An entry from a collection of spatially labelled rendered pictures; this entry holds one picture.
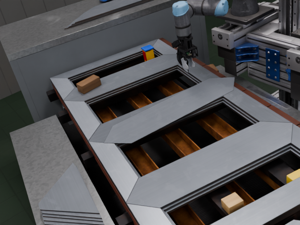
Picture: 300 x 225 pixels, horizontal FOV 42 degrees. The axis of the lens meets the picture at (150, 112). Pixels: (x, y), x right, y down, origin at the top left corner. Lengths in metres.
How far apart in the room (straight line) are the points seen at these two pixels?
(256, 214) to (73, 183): 0.74
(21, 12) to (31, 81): 1.89
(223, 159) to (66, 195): 0.63
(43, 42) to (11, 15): 1.87
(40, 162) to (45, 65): 0.74
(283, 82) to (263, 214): 1.02
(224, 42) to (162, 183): 1.00
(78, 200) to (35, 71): 1.09
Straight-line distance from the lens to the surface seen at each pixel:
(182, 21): 1.87
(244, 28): 2.20
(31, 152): 1.99
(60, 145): 1.95
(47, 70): 2.45
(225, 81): 1.97
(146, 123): 1.76
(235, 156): 1.51
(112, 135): 1.74
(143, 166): 1.78
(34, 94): 2.49
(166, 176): 1.46
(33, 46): 2.38
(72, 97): 2.13
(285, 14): 2.18
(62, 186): 1.65
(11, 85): 4.41
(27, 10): 4.28
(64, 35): 2.42
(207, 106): 1.83
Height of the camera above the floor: 1.83
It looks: 33 degrees down
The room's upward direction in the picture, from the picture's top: 12 degrees counter-clockwise
